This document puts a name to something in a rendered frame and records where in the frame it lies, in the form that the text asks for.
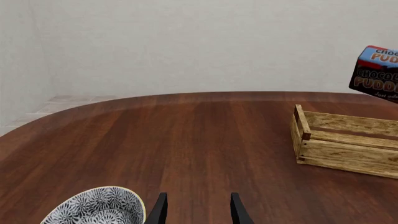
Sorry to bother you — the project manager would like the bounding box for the wooden slat tray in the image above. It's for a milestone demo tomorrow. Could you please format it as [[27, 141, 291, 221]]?
[[290, 104, 398, 180]]

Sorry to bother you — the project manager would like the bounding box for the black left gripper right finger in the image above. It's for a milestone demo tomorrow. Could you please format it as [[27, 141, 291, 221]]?
[[230, 192, 254, 224]]

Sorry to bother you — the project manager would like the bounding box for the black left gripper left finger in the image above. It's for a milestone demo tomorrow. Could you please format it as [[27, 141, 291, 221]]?
[[146, 192, 168, 224]]

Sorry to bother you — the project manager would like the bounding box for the chocolate pudding box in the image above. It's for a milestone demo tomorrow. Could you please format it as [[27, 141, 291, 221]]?
[[348, 45, 398, 105]]

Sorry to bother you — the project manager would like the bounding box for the black white patterned bowl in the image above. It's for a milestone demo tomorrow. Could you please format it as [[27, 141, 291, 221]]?
[[40, 185, 147, 224]]

